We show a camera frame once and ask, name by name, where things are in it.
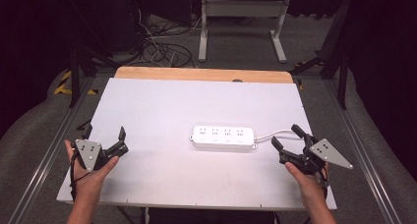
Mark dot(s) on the wooden table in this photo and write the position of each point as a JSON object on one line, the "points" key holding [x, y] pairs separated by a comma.
{"points": [[196, 74]]}

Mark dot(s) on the white board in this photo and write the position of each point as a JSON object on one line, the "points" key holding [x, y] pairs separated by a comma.
{"points": [[170, 112]]}

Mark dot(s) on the yellow black floor tape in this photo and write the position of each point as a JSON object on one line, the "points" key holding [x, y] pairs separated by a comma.
{"points": [[64, 86]]}

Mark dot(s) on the person's right hand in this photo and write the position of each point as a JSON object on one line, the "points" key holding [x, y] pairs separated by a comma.
{"points": [[306, 184]]}

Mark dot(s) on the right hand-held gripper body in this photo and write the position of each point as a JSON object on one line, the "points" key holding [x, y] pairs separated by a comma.
{"points": [[327, 153]]}

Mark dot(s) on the white power strip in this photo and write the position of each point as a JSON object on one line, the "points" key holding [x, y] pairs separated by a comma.
{"points": [[223, 137]]}

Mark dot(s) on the person's left hand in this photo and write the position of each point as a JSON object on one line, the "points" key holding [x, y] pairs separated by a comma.
{"points": [[88, 181]]}

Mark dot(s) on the metal floor rail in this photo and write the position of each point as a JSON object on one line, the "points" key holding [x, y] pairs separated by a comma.
{"points": [[49, 155], [364, 155]]}

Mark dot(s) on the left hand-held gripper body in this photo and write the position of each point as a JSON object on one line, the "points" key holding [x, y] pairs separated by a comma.
{"points": [[88, 153]]}

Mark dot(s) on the white metal table frame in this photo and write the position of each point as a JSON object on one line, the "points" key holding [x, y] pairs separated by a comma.
{"points": [[204, 37]]}

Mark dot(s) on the black metal stand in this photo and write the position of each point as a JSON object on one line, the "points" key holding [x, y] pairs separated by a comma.
{"points": [[342, 70], [76, 76]]}

